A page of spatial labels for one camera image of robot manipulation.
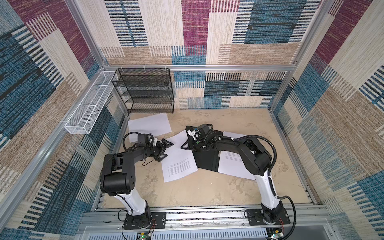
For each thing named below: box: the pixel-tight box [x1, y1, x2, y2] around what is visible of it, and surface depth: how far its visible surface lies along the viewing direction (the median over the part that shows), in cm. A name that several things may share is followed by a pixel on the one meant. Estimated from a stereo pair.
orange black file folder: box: [186, 125, 224, 173], surface depth 90 cm
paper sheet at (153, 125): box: [128, 113, 172, 143], surface depth 118 cm
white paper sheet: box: [161, 130, 198, 183], surface depth 93 cm
